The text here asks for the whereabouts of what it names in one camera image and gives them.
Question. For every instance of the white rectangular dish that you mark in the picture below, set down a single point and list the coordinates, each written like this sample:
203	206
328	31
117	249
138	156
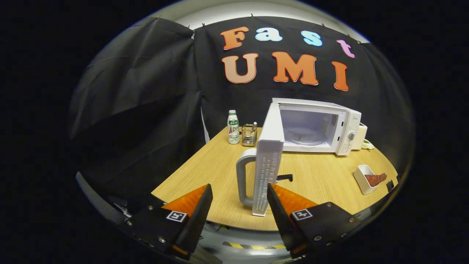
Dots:
361	176

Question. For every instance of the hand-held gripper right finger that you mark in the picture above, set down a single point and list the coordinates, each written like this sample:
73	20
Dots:
280	220

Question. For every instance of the white microwave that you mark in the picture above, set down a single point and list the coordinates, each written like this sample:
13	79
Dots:
267	154

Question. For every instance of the grey ribbed strip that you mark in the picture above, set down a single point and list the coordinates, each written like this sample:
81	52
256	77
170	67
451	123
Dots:
97	200

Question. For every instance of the red meat piece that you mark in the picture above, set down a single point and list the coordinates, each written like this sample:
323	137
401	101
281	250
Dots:
375	179

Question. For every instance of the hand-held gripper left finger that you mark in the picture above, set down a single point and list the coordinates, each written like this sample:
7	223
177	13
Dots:
199	220

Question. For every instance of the white bottle with green label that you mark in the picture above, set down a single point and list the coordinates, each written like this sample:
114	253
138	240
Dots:
233	128

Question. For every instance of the yellow black hazard tape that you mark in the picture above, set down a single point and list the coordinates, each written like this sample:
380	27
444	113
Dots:
253	246

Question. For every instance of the glass microwave turntable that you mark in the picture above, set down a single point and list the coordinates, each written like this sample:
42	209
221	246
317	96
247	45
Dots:
306	137

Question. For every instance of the white box behind microwave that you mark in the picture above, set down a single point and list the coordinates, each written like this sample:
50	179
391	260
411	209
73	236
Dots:
362	134

